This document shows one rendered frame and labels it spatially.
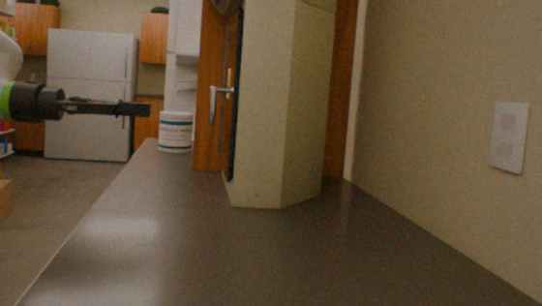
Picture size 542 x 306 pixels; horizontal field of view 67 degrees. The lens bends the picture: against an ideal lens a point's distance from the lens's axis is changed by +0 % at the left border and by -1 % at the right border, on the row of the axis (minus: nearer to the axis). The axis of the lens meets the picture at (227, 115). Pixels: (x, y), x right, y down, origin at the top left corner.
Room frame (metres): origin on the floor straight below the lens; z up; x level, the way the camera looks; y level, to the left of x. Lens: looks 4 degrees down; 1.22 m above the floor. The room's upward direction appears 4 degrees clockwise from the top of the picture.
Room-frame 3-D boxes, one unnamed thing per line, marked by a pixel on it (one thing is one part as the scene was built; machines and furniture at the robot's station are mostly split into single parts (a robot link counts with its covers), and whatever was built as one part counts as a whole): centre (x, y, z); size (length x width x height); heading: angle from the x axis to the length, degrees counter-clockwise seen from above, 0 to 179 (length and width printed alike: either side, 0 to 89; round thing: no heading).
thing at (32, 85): (0.91, 0.44, 1.15); 0.09 x 0.06 x 0.12; 5
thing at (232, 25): (1.06, 0.00, 1.19); 0.30 x 0.01 x 0.40; 5
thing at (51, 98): (0.92, 0.37, 1.14); 0.09 x 0.08 x 0.07; 95
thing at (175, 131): (1.60, 0.20, 1.02); 0.13 x 0.13 x 0.15
